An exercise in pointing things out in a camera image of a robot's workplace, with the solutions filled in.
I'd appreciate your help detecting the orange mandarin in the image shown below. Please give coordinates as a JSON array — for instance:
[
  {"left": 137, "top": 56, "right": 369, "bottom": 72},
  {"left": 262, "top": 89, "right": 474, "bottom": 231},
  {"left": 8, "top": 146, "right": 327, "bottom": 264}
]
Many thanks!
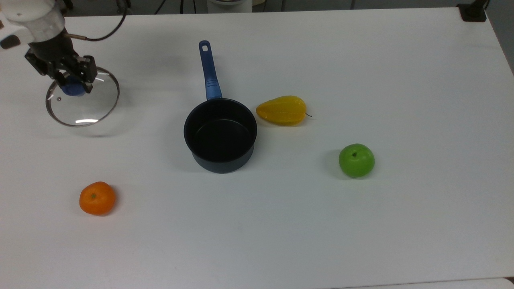
[{"left": 79, "top": 181, "right": 116, "bottom": 216}]

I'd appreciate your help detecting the glass lid with blue knob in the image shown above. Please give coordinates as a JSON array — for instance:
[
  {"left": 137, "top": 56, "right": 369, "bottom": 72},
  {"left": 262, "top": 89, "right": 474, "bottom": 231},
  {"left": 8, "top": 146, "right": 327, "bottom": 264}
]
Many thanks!
[{"left": 45, "top": 66, "right": 120, "bottom": 128}]

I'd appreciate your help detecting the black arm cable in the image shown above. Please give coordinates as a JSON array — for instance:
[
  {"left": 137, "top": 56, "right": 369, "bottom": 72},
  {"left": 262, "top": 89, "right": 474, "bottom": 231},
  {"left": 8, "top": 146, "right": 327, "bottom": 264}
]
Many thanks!
[{"left": 64, "top": 0, "right": 130, "bottom": 42}]

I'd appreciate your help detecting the yellow starfruit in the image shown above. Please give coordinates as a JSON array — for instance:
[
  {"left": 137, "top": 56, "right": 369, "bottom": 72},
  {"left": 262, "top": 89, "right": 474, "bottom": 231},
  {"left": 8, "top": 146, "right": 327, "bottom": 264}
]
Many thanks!
[{"left": 256, "top": 95, "right": 313, "bottom": 126}]

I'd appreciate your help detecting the white round pedestal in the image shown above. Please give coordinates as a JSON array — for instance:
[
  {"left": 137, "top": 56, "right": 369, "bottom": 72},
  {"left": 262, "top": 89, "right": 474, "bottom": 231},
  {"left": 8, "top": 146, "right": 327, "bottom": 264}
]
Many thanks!
[{"left": 206, "top": 0, "right": 254, "bottom": 14}]

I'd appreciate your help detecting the dark saucepan with blue handle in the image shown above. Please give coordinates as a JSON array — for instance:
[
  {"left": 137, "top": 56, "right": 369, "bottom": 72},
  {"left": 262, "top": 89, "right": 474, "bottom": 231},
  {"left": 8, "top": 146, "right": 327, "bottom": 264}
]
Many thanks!
[{"left": 184, "top": 40, "right": 258, "bottom": 174}]

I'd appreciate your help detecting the black table clamp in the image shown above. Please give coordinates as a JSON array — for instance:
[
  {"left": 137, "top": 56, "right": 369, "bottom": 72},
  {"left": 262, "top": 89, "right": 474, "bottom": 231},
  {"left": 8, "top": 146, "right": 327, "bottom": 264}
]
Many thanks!
[{"left": 457, "top": 0, "right": 489, "bottom": 22}]

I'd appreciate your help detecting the green apple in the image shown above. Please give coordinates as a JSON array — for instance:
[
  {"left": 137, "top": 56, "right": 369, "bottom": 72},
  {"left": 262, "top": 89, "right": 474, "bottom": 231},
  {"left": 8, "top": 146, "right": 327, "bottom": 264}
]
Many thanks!
[{"left": 339, "top": 143, "right": 375, "bottom": 179}]

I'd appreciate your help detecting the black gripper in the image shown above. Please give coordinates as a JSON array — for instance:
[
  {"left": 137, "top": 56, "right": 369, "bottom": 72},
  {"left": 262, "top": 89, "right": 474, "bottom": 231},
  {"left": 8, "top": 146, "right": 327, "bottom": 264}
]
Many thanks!
[{"left": 25, "top": 34, "right": 98, "bottom": 94}]

